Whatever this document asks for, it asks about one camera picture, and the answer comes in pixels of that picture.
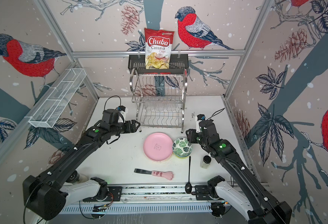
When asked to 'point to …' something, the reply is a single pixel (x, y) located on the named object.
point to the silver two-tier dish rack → (160, 98)
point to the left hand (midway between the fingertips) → (134, 124)
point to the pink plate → (158, 146)
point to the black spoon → (188, 186)
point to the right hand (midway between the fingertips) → (187, 133)
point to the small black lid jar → (206, 162)
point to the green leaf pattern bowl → (181, 147)
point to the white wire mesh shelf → (48, 111)
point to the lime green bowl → (182, 157)
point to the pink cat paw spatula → (168, 175)
